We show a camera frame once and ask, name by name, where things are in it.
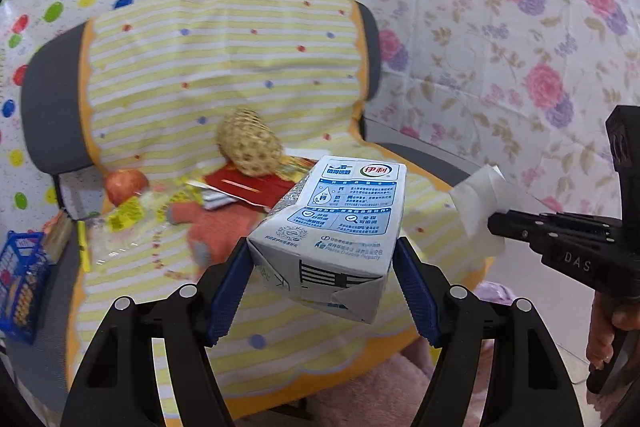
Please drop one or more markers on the blue plastic basket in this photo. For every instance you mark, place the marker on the blue plastic basket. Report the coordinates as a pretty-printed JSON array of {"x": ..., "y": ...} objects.
[{"x": 22, "y": 287}]

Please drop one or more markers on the clear plastic bag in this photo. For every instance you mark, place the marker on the clear plastic bag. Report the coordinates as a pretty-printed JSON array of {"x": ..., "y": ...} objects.
[{"x": 135, "y": 242}]

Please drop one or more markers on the yellow stick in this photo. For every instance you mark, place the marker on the yellow stick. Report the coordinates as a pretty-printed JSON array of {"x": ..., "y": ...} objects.
[{"x": 83, "y": 247}]

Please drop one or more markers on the yellow striped dotted cloth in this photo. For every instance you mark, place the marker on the yellow striped dotted cloth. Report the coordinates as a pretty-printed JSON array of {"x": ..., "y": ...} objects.
[{"x": 225, "y": 57}]

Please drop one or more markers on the floral plastic sheet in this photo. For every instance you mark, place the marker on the floral plastic sheet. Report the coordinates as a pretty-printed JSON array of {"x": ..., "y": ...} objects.
[{"x": 500, "y": 57}]

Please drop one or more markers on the person's right hand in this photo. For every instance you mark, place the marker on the person's right hand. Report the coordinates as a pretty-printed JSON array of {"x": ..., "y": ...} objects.
[{"x": 600, "y": 332}]

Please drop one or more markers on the red envelope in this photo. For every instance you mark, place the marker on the red envelope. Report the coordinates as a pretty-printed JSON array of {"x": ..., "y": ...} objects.
[{"x": 250, "y": 189}]

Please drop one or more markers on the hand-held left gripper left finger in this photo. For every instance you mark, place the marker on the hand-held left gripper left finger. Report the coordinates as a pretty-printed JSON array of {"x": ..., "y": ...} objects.
[{"x": 227, "y": 297}]

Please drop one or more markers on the white blue milk carton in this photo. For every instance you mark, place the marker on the white blue milk carton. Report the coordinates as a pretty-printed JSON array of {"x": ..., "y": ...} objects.
[{"x": 340, "y": 217}]

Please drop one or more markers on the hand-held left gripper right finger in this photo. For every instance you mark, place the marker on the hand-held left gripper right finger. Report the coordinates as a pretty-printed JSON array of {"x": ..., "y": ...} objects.
[{"x": 417, "y": 297}]

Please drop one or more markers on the yellow printed wrapper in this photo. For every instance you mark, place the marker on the yellow printed wrapper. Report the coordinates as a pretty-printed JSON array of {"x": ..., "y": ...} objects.
[{"x": 125, "y": 214}]

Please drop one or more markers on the woven rattan ball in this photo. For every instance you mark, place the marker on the woven rattan ball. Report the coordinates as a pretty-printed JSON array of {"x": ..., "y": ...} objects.
[{"x": 250, "y": 142}]

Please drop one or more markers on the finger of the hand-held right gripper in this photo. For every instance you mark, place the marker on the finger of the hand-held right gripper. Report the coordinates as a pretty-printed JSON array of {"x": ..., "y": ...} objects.
[{"x": 550, "y": 227}]

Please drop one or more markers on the red apple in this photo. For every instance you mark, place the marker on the red apple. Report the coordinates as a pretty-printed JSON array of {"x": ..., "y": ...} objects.
[{"x": 125, "y": 187}]

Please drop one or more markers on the white paper tissue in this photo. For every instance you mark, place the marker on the white paper tissue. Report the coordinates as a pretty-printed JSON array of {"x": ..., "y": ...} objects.
[{"x": 475, "y": 202}]

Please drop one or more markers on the bundle of wooden sticks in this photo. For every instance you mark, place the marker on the bundle of wooden sticks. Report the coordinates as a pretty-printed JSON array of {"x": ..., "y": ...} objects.
[{"x": 57, "y": 237}]

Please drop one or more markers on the grey office chair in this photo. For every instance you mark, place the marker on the grey office chair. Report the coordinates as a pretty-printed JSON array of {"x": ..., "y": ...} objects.
[{"x": 50, "y": 107}]

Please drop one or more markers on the orange plush cloth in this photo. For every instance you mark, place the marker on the orange plush cloth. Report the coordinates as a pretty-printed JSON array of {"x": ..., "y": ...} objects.
[{"x": 225, "y": 227}]

